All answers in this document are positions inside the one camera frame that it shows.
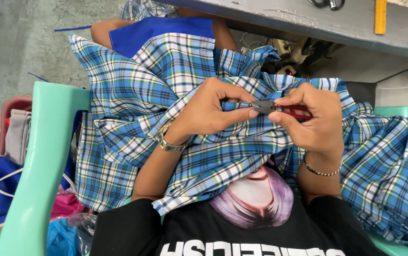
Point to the clear plastic bag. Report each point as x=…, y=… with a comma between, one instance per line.
x=85, y=225

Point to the blue plaid garment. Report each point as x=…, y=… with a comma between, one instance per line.
x=136, y=103

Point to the person's black printed t-shirt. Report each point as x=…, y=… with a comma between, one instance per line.
x=197, y=234

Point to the sewing machine motor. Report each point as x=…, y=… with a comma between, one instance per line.
x=296, y=53

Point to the person's right leg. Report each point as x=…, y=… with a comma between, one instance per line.
x=225, y=33

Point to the gold wristwatch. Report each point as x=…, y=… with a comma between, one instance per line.
x=168, y=144

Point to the person's left hand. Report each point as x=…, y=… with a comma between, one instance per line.
x=204, y=113

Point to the person's leg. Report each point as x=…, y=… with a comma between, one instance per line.
x=102, y=32
x=225, y=33

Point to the yellow ruler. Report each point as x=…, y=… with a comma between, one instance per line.
x=380, y=17

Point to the mint green plastic chair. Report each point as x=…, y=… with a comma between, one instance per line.
x=44, y=149

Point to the grey worn work table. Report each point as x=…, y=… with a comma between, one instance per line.
x=296, y=19

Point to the person's right hand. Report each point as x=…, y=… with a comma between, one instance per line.
x=317, y=131

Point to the red thread snips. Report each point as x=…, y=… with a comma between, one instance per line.
x=291, y=108

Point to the red basket of clothes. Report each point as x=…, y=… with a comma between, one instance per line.
x=14, y=142

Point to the pink fabric bundle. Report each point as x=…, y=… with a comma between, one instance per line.
x=65, y=206

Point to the bagged plaid fabric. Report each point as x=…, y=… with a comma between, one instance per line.
x=143, y=9

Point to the blue plastic bag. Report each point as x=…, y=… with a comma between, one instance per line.
x=60, y=238

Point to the person's left leg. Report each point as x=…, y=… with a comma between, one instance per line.
x=102, y=32

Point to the solid blue fabric piece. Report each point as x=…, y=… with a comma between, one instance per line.
x=154, y=30

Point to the blue fabric strip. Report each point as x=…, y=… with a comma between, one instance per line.
x=72, y=28

